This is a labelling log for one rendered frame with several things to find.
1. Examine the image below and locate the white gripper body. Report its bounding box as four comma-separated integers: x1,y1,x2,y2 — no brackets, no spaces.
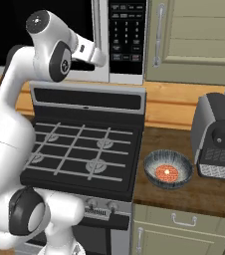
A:
85,40,108,69

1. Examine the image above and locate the silver drawer handle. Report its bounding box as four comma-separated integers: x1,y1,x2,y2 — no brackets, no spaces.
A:
170,212,198,228

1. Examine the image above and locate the round brown waffle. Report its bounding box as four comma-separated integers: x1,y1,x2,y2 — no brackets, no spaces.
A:
154,163,180,183

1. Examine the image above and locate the black glass microwave door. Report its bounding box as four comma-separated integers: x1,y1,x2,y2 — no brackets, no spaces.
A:
0,0,111,84

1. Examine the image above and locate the black and silver coffee machine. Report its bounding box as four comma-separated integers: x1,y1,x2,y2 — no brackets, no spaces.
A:
190,92,225,180

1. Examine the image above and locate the silver wall cupboard handle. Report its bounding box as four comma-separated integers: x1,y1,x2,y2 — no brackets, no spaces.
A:
151,2,167,69

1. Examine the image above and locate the beige drawer front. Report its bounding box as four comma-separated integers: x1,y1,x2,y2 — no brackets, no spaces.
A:
132,203,225,239

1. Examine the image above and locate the beige wall cupboard door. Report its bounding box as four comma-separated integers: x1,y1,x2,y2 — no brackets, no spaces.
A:
144,0,225,87

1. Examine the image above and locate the silver stove knob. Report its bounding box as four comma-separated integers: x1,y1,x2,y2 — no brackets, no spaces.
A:
86,197,99,210
107,200,119,213

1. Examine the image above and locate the grey patterned bowl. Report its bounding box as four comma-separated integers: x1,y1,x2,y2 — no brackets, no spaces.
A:
142,148,195,190

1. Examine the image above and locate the silver base cupboard handle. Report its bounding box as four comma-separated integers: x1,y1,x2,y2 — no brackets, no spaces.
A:
135,226,145,255

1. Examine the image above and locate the silver microwave oven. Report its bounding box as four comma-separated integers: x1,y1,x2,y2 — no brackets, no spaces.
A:
0,0,149,86

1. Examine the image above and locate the silver microwave door handle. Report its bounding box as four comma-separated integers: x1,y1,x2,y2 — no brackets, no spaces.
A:
92,0,102,48

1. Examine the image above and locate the black and silver gas stove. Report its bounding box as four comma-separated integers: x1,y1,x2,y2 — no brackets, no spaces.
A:
19,81,148,255

